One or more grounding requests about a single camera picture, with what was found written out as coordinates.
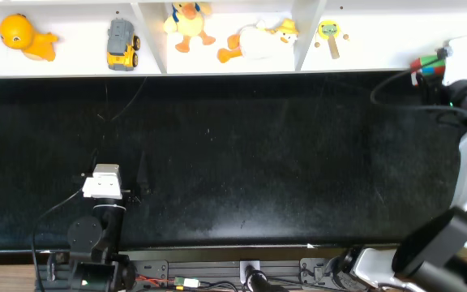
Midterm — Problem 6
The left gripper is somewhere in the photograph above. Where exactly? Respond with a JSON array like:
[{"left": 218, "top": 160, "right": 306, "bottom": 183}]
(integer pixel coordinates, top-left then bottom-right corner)
[{"left": 90, "top": 148, "right": 152, "bottom": 204}]

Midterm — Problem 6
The yellow and green rattle drum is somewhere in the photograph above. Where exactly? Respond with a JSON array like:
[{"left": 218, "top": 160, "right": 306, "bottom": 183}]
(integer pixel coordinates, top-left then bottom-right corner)
[{"left": 313, "top": 19, "right": 351, "bottom": 61}]

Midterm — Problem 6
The many-coloured puzzle cube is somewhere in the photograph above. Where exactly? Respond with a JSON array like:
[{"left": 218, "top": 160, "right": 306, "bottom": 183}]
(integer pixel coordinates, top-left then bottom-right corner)
[{"left": 409, "top": 54, "right": 448, "bottom": 88}]

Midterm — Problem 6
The grey and yellow toy truck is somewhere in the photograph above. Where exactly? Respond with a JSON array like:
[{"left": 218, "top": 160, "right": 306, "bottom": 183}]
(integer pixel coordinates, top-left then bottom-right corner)
[{"left": 106, "top": 17, "right": 142, "bottom": 72}]

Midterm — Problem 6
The yellow rubber duck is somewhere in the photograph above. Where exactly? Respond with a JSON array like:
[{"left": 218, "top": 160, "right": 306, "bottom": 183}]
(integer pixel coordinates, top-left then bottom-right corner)
[{"left": 0, "top": 13, "right": 60, "bottom": 62}]

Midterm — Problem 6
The white plush duck yellow hat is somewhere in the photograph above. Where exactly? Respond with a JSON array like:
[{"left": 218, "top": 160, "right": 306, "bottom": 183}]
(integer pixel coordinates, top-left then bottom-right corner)
[{"left": 216, "top": 18, "right": 300, "bottom": 64}]

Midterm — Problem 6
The white shelf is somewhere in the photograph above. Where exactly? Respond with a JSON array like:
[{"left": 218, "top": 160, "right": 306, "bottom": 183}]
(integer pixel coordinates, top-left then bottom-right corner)
[{"left": 0, "top": 0, "right": 467, "bottom": 80}]

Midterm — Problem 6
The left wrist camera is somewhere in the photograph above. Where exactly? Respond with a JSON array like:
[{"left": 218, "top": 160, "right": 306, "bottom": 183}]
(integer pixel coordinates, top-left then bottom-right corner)
[{"left": 81, "top": 163, "right": 124, "bottom": 200}]

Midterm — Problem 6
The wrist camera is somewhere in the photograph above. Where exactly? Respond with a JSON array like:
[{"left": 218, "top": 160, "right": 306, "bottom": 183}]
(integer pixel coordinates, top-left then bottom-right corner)
[
  {"left": 443, "top": 36, "right": 467, "bottom": 87},
  {"left": 81, "top": 163, "right": 124, "bottom": 200}
]

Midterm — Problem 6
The mounting rail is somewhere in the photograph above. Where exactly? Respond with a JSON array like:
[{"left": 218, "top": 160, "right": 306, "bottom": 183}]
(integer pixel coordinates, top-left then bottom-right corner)
[{"left": 34, "top": 251, "right": 364, "bottom": 292}]

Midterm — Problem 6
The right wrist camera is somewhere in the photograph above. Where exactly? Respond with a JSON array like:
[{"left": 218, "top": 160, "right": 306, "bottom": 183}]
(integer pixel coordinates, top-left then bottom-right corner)
[{"left": 443, "top": 36, "right": 467, "bottom": 87}]

